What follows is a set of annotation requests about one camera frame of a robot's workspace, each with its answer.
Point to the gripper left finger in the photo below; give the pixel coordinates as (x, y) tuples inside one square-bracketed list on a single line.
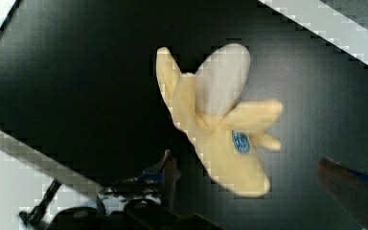
[(165, 172)]

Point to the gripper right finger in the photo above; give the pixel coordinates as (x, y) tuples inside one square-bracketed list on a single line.
[(348, 187)]

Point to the peeled yellow toy banana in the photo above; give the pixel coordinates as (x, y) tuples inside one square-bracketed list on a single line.
[(225, 131)]

